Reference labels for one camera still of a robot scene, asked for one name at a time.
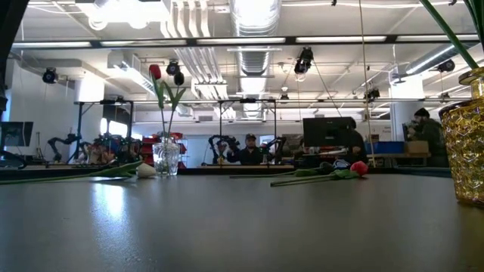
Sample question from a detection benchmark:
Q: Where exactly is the white artificial tulip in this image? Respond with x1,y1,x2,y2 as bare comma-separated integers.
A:
0,160,157,186

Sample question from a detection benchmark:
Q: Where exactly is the red artificial tulip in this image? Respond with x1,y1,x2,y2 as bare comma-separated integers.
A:
269,160,370,188
148,63,170,175

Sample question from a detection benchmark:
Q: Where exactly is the white blossom spray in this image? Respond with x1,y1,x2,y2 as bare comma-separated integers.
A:
418,0,480,71

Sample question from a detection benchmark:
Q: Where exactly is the clear glass vase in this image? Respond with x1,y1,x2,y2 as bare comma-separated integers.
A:
152,141,182,178

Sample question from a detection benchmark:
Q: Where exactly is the yellow glass vase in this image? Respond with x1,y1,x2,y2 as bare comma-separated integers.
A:
438,66,484,209

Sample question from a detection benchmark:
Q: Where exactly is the person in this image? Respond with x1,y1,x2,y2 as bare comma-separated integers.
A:
226,133,271,166
347,117,368,165
405,107,450,168

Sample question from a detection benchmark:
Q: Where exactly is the green flower stem lying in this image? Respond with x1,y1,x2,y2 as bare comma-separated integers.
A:
229,161,336,179

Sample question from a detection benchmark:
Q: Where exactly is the black computer monitor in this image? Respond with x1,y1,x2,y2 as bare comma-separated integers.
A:
302,116,355,148
0,121,34,147

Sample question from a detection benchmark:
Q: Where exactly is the black table mat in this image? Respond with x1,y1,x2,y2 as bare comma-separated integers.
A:
0,173,484,272

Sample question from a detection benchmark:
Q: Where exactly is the black overhead light beam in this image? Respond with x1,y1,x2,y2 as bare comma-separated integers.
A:
0,34,484,49

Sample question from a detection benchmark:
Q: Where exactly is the blue storage bin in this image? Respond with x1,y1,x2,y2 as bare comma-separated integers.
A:
363,141,405,155

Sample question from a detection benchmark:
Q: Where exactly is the cardboard box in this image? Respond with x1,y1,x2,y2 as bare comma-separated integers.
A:
404,141,430,155

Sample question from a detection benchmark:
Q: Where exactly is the black metal rig frame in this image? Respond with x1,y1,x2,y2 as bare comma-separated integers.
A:
218,97,278,167
75,98,135,163

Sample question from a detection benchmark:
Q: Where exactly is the silver ventilation duct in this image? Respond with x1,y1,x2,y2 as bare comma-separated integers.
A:
228,0,283,76

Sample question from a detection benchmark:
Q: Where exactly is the hanging cord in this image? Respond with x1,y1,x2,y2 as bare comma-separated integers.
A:
357,0,377,169

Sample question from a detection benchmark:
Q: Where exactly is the white ventilation duct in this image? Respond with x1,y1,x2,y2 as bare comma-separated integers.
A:
75,0,171,31

